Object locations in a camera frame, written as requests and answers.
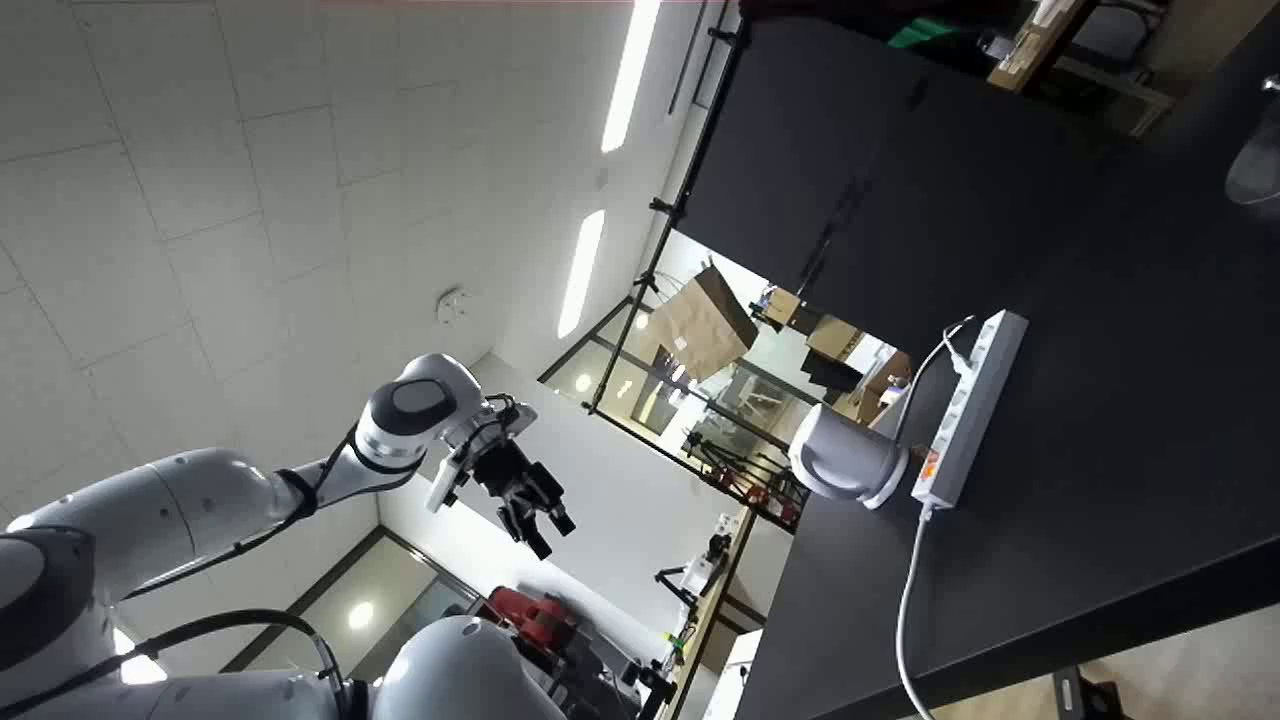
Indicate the red machine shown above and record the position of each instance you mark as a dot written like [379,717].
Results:
[526,617]

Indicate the black divider panel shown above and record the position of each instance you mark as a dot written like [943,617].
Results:
[800,147]

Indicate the dark grey round object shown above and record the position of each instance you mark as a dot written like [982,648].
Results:
[1259,160]

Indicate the small brown cardboard box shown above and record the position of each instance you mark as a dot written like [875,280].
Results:
[882,391]

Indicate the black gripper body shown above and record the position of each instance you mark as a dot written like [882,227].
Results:
[497,450]

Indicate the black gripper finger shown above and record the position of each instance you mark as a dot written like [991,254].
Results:
[530,524]
[553,502]

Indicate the large cardboard box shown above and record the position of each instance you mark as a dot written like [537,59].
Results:
[701,327]

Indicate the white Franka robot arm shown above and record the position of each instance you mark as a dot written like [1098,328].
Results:
[173,506]

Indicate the long ceiling light strip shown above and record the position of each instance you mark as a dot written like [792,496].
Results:
[581,273]
[629,73]

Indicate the white power strip orange switch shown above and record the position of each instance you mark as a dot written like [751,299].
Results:
[966,405]

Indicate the black tripod stand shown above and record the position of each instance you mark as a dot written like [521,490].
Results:
[663,207]

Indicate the round ceiling smoke detector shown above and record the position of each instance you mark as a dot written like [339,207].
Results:
[448,306]

